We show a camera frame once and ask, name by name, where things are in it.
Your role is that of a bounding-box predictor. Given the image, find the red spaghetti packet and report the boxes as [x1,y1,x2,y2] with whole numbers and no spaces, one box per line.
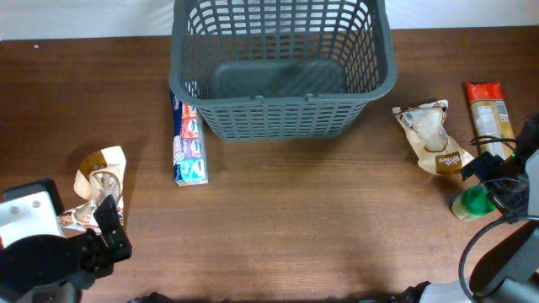
[465,82,515,160]

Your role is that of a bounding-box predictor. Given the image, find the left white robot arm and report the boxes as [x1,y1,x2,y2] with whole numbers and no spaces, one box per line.
[1,195,132,303]

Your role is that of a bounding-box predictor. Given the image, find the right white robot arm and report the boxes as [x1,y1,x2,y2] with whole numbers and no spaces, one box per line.
[392,114,538,303]

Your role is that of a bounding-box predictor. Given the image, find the green lid spice jar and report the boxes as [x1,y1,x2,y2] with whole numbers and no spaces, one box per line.
[451,184,496,221]

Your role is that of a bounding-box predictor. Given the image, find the brown white snack bag left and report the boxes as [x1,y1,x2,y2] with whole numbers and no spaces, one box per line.
[57,146,127,234]

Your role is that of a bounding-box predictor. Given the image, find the grey plastic shopping basket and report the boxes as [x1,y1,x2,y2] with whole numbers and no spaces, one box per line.
[169,0,398,141]

